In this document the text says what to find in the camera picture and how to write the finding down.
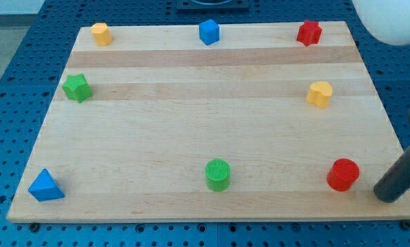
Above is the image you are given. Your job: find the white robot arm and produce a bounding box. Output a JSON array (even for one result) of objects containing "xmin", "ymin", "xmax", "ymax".
[{"xmin": 352, "ymin": 0, "xmax": 410, "ymax": 45}]

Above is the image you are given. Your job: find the green star block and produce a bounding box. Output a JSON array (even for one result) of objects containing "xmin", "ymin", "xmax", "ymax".
[{"xmin": 62, "ymin": 73, "xmax": 93, "ymax": 103}]

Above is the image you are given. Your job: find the red star block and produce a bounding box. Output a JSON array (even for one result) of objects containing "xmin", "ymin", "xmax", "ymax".
[{"xmin": 296, "ymin": 20, "xmax": 322, "ymax": 47}]

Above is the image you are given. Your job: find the green cylinder block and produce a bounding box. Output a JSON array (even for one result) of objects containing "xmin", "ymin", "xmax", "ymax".
[{"xmin": 205, "ymin": 159, "xmax": 231, "ymax": 192}]

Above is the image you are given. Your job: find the light wooden board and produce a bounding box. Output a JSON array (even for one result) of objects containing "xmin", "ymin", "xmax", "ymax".
[{"xmin": 7, "ymin": 21, "xmax": 410, "ymax": 223}]

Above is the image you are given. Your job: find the blue cube block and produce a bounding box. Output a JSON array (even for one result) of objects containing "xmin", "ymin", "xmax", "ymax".
[{"xmin": 199, "ymin": 19, "xmax": 220, "ymax": 45}]

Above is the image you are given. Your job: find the yellow heart block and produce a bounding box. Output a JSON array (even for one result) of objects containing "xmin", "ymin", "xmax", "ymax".
[{"xmin": 306, "ymin": 81, "xmax": 333, "ymax": 109}]

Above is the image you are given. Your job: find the yellow pentagon block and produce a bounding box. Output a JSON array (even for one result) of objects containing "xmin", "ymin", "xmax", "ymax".
[{"xmin": 90, "ymin": 23, "xmax": 112, "ymax": 46}]

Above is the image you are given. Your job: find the red cylinder block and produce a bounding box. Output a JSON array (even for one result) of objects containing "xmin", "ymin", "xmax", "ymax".
[{"xmin": 326, "ymin": 158, "xmax": 360, "ymax": 191}]

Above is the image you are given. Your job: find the blue triangle block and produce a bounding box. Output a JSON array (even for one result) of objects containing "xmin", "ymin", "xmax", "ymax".
[{"xmin": 28, "ymin": 169, "xmax": 65, "ymax": 202}]

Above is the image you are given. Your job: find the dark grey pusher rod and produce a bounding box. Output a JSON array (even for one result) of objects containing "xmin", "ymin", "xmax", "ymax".
[{"xmin": 373, "ymin": 109, "xmax": 410, "ymax": 203}]

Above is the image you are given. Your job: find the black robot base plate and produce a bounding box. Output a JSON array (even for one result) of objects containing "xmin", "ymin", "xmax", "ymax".
[{"xmin": 176, "ymin": 0, "xmax": 250, "ymax": 11}]

